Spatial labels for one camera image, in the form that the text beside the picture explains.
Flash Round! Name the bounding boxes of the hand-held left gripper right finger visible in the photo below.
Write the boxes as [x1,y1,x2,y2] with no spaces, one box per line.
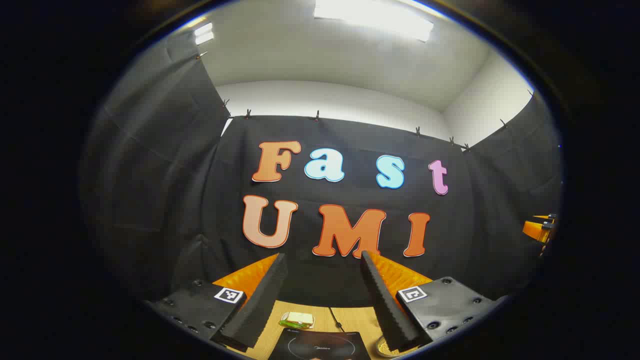
[360,250,508,352]

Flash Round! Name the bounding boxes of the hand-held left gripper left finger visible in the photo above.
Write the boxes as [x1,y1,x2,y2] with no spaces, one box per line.
[145,252,289,353]

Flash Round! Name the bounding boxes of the stainless steel pot black handles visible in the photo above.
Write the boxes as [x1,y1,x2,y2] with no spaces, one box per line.
[375,335,418,359]

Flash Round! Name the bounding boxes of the black induction cooktop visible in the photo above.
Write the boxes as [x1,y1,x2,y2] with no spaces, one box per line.
[268,327,372,360]

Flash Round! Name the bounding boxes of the sandwich with lettuce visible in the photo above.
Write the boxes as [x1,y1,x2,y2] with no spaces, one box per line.
[280,311,316,330]

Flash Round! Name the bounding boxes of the black backdrop cloth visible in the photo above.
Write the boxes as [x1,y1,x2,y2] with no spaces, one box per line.
[80,35,563,308]

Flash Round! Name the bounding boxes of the large ceiling light panel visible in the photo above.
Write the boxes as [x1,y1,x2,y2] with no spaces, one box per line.
[313,0,435,42]

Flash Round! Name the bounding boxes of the small ceiling light panel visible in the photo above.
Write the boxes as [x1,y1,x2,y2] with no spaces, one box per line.
[194,22,215,46]

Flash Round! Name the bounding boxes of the black power cable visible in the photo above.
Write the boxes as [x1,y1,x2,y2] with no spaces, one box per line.
[328,306,346,332]

